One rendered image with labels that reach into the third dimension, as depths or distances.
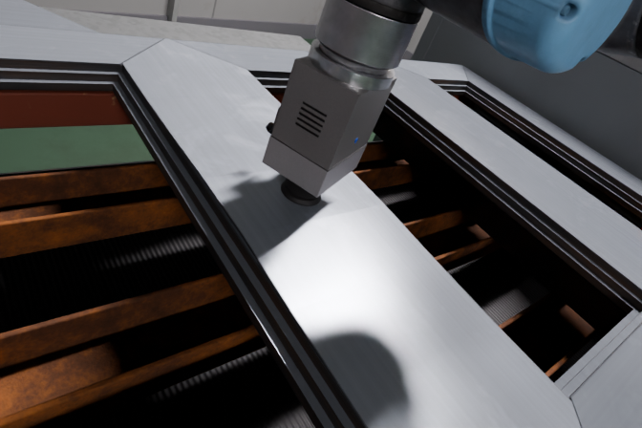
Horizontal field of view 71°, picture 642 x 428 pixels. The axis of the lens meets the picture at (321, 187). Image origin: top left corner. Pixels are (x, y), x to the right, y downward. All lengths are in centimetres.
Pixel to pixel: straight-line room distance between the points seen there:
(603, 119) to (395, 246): 76
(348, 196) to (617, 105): 76
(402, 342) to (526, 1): 25
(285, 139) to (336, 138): 5
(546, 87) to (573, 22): 91
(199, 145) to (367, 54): 22
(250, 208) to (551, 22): 28
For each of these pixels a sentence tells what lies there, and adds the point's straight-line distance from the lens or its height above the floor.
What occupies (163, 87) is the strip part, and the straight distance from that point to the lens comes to 59.
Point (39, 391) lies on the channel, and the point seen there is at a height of 68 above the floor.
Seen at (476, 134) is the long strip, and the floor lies 85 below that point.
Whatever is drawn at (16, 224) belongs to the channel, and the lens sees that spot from 57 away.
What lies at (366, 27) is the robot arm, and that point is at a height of 103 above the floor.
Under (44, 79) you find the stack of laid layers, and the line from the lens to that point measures 61.
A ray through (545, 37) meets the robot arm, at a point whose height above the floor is 108.
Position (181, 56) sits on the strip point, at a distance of 69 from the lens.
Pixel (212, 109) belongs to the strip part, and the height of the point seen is 85.
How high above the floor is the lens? 111
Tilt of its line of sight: 33 degrees down
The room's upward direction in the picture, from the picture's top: 23 degrees clockwise
